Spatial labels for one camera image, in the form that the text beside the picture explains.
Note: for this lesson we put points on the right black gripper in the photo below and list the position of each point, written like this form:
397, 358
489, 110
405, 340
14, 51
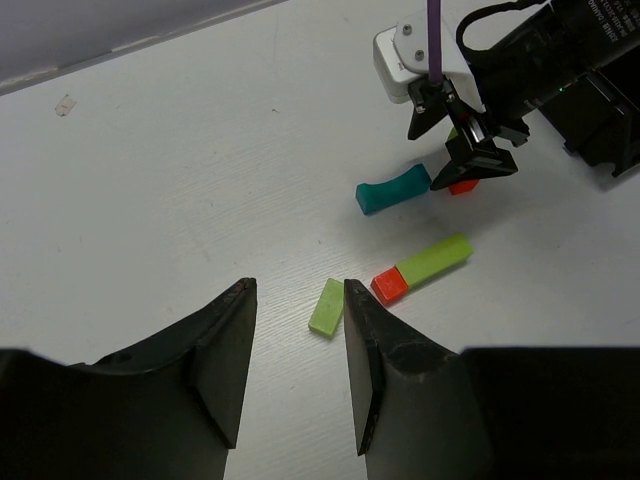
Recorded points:
574, 60

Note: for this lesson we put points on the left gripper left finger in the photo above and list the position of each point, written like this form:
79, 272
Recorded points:
166, 407

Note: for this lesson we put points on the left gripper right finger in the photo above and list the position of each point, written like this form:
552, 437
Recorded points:
421, 411

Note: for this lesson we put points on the red cube block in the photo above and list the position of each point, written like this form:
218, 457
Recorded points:
389, 286
463, 187

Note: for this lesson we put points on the teal arch block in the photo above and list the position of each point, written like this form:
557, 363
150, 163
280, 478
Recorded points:
373, 198

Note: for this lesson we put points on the long green block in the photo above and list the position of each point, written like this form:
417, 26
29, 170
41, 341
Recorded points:
434, 260

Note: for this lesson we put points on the small green cube block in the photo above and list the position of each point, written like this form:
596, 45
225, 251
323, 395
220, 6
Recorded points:
453, 136

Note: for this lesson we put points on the flat green block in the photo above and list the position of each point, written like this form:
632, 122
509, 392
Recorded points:
328, 310

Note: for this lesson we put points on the small tape scrap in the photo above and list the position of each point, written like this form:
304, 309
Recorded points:
65, 106

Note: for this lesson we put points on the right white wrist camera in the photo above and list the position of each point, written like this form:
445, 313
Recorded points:
400, 57

